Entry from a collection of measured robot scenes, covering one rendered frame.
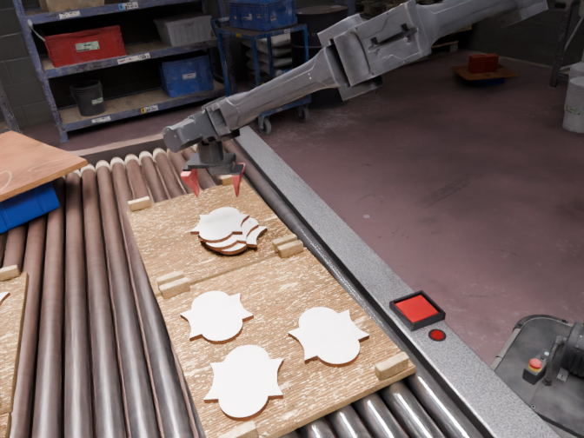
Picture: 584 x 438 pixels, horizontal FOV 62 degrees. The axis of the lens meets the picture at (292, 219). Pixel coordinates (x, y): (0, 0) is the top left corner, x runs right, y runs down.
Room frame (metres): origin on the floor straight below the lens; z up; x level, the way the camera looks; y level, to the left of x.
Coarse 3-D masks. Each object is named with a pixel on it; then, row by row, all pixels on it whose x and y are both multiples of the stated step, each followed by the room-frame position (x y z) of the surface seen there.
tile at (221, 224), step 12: (204, 216) 1.03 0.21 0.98; (216, 216) 1.03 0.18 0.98; (228, 216) 1.02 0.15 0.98; (240, 216) 1.02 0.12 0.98; (204, 228) 0.98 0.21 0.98; (216, 228) 0.97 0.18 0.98; (228, 228) 0.97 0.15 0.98; (240, 228) 0.96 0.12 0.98; (204, 240) 0.93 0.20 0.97; (216, 240) 0.93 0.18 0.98
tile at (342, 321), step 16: (304, 320) 0.67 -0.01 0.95; (320, 320) 0.67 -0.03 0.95; (336, 320) 0.66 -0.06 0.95; (304, 336) 0.63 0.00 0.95; (320, 336) 0.63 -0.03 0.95; (336, 336) 0.62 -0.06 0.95; (352, 336) 0.62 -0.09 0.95; (368, 336) 0.62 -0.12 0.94; (304, 352) 0.60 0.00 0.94; (320, 352) 0.59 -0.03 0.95; (336, 352) 0.59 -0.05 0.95; (352, 352) 0.58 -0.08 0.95
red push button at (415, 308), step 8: (416, 296) 0.73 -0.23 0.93; (400, 304) 0.71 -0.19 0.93; (408, 304) 0.71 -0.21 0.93; (416, 304) 0.71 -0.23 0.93; (424, 304) 0.70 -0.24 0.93; (408, 312) 0.69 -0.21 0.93; (416, 312) 0.68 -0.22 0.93; (424, 312) 0.68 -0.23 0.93; (432, 312) 0.68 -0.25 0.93; (416, 320) 0.66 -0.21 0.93
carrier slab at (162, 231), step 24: (216, 192) 1.24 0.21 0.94; (240, 192) 1.23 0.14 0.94; (144, 216) 1.14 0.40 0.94; (168, 216) 1.13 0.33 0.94; (192, 216) 1.12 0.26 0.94; (264, 216) 1.08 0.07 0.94; (144, 240) 1.02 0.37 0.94; (168, 240) 1.01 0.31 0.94; (192, 240) 1.00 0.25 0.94; (264, 240) 0.97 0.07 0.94; (144, 264) 0.92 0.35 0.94; (168, 264) 0.91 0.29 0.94; (192, 264) 0.90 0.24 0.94; (216, 264) 0.89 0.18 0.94; (240, 264) 0.88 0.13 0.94
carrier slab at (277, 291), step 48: (192, 288) 0.81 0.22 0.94; (240, 288) 0.80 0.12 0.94; (288, 288) 0.78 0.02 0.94; (336, 288) 0.77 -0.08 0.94; (240, 336) 0.66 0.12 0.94; (288, 336) 0.64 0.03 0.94; (384, 336) 0.62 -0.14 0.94; (192, 384) 0.56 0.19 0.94; (288, 384) 0.54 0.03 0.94; (336, 384) 0.53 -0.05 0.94; (384, 384) 0.53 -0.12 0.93; (288, 432) 0.46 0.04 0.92
